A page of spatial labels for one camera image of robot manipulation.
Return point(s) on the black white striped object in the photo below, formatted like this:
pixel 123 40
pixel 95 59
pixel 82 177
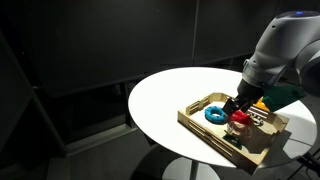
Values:
pixel 257 118

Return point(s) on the white table pedestal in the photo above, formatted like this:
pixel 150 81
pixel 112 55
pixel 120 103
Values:
pixel 195 170

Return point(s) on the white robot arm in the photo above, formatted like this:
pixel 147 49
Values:
pixel 283 43

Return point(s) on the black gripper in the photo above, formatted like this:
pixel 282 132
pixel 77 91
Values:
pixel 250 90

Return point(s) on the black stand leg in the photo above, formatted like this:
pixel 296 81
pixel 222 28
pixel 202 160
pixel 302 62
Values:
pixel 308 161

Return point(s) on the wooden slatted tray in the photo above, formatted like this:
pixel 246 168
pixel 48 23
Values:
pixel 202 128

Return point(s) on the clear tape roll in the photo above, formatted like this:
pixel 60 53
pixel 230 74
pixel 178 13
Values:
pixel 238 130

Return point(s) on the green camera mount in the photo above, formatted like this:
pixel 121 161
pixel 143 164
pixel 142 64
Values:
pixel 283 96

